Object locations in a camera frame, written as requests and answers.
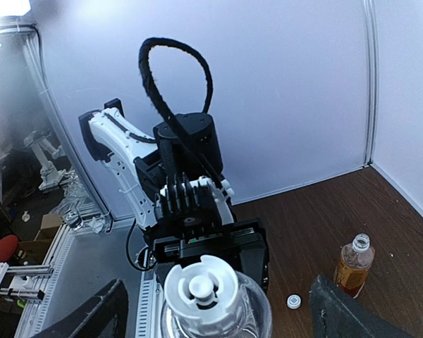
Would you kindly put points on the white flip nozzle cap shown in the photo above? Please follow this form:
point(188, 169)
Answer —
point(204, 293)

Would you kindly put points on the small clear plastic bottle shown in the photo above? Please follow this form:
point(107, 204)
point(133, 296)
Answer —
point(253, 318)

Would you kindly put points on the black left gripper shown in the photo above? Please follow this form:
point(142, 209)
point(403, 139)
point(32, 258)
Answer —
point(243, 245)

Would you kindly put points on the white bottle cap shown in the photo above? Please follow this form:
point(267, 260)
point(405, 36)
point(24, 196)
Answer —
point(293, 301)

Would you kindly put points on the left aluminium frame post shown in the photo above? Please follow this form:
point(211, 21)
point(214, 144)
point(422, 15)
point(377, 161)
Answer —
point(33, 53)

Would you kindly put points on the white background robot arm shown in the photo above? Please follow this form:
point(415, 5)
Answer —
point(51, 177)

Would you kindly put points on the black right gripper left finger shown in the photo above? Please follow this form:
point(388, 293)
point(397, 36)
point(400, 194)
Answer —
point(104, 314)

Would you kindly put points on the right aluminium frame post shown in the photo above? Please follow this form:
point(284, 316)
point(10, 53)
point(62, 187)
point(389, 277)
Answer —
point(372, 78)

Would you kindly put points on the aluminium frame post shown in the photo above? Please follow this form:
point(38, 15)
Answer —
point(33, 53)
point(372, 78)

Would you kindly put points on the red round object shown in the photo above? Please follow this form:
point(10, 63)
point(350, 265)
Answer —
point(8, 247)

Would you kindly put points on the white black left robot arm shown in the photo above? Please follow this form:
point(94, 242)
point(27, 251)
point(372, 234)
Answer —
point(140, 163)

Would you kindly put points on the large gold label drink bottle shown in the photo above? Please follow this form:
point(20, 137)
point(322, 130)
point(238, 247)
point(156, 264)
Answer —
point(355, 260)

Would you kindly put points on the front aluminium frame rail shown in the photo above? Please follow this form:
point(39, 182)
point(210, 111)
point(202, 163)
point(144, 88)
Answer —
point(83, 263)

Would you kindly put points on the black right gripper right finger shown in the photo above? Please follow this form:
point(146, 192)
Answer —
point(336, 314)

